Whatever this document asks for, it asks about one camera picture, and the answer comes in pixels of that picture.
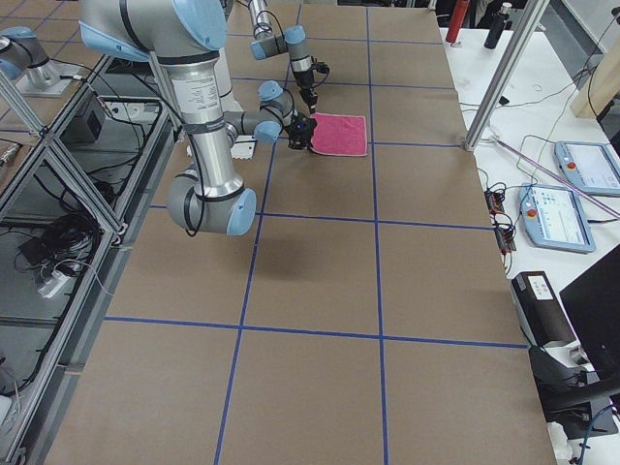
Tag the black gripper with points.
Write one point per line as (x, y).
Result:
(304, 81)
(296, 132)

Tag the pink towel with grey edge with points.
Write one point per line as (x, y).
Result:
(339, 135)

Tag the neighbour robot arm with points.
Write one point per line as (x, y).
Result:
(25, 61)

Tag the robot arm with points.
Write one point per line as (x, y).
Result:
(270, 40)
(199, 200)

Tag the red cylinder bottle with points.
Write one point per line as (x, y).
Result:
(458, 14)

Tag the reacher grabber stick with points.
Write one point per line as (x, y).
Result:
(599, 204)

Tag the black cylinder bottle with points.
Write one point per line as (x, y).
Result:
(497, 25)

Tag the small circuit board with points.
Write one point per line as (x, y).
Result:
(501, 222)

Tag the near teach pendant tablet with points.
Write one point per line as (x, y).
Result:
(553, 218)

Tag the teach pendant tablet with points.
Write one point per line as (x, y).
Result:
(588, 166)
(553, 218)

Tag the far teach pendant tablet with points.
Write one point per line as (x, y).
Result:
(588, 166)

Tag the white power strip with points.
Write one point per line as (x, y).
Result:
(53, 284)

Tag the wooden board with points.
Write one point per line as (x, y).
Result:
(600, 88)

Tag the black box with label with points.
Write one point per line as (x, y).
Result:
(539, 310)

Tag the black monitor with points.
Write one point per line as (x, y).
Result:
(573, 396)

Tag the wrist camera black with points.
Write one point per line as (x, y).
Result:
(320, 67)

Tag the aluminium vertical post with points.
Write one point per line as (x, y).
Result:
(518, 42)

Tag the aluminium frame rack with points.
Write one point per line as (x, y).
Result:
(73, 198)

